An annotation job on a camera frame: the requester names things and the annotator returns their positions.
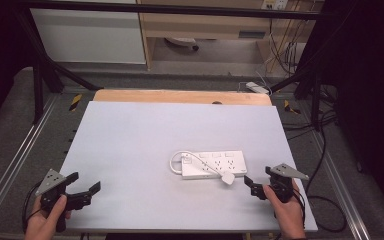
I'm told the person's right hand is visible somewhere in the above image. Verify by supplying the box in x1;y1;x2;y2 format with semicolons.
262;179;307;240

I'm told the bundle of hanging cables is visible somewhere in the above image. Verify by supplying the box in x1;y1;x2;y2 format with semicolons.
267;9;309;76

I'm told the white cabinet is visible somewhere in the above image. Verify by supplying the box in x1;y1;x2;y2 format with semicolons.
29;0;147;65

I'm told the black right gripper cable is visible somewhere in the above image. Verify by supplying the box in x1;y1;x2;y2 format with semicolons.
292;179;307;231

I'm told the black metal frame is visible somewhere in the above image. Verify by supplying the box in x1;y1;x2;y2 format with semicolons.
13;0;334;133

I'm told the wooden desk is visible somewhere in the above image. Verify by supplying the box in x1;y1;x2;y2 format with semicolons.
136;0;324;71

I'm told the person's left hand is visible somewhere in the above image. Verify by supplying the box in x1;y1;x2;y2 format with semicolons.
24;194;73;240

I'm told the white wall socket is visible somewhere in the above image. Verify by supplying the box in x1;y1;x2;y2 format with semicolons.
261;0;289;11

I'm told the white power strip cable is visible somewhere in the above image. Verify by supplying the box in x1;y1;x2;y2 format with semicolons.
169;150;226;178

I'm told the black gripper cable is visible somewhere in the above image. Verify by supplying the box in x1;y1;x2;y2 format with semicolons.
21;181;45;234
292;179;307;231

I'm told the white power plug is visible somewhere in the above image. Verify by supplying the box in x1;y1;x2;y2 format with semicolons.
220;171;237;186

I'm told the white floor power strip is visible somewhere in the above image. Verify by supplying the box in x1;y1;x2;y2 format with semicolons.
245;81;270;95

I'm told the black floor cable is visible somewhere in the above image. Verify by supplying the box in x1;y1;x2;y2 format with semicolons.
281;83;349;234

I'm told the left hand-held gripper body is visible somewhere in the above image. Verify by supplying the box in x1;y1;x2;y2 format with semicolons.
34;168;78;233

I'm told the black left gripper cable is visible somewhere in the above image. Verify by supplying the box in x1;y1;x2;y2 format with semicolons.
21;181;45;234

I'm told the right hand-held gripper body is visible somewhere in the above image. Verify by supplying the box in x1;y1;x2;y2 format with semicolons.
265;162;310;204

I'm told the aluminium floor rail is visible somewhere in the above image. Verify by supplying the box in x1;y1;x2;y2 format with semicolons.
308;126;373;240
0;94;61;231

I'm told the chair base with caster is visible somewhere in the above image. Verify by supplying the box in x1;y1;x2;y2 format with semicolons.
164;36;200;52

